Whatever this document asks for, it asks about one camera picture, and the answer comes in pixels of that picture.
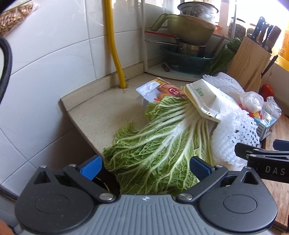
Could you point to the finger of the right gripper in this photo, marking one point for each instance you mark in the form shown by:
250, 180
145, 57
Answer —
281, 145
241, 150

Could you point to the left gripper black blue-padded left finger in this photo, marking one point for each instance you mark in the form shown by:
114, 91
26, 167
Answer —
92, 177

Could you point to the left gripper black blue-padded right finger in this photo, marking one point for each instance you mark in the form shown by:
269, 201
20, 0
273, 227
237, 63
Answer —
209, 178

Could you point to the white foam fruit net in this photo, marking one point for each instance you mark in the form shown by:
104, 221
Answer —
236, 127

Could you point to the wooden cutting board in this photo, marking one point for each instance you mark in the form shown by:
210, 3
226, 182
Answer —
279, 190

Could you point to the blue red drink carton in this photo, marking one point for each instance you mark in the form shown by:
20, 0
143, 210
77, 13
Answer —
265, 122

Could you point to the clear plastic bag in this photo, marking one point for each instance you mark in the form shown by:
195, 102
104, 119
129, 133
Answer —
252, 101

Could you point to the white takeout food box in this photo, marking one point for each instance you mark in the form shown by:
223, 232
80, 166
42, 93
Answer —
209, 101

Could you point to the green napa cabbage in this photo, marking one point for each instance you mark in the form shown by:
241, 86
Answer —
156, 158

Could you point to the red tomato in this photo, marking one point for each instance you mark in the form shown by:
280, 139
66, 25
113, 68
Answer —
266, 91

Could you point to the wooden knife block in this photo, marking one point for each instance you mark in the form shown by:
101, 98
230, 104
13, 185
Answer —
248, 64

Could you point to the yellow oil bottle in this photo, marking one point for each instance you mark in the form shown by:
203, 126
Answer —
282, 59

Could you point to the orange printed carton box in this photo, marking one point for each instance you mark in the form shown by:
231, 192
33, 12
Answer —
155, 90

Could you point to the teal plastic basin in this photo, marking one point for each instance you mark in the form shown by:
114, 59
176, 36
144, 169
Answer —
185, 63

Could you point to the steel saucepan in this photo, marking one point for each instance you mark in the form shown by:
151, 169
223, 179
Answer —
184, 48

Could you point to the white dish rack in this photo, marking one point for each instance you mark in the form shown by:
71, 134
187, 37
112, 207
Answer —
154, 66

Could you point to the green plastic colander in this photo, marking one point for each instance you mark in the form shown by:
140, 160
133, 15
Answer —
192, 30

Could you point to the bag of brown grains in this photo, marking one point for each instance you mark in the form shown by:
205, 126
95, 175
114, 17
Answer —
12, 18

